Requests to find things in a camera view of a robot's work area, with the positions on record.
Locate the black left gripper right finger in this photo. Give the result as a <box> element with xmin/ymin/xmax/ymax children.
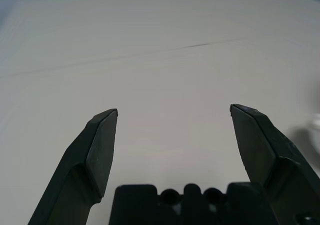
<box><xmin>229</xmin><ymin>103</ymin><xmax>320</xmax><ymax>225</ymax></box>

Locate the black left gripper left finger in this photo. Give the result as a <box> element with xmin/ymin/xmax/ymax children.
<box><xmin>27</xmin><ymin>108</ymin><xmax>119</xmax><ymax>225</ymax></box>

